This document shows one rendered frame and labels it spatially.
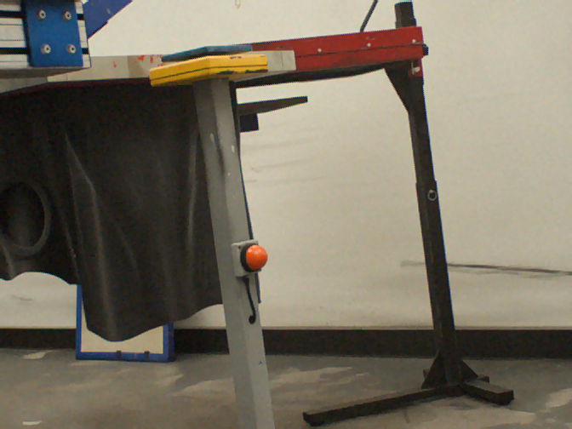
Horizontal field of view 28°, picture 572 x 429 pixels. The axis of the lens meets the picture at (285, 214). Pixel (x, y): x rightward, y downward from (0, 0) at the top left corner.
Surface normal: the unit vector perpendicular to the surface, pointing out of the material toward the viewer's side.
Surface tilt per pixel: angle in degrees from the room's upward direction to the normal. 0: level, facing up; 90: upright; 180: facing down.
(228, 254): 90
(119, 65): 90
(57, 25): 90
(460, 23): 90
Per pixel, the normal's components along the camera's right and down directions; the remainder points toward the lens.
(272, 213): -0.65, 0.13
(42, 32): 0.83, -0.08
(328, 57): 0.33, 0.00
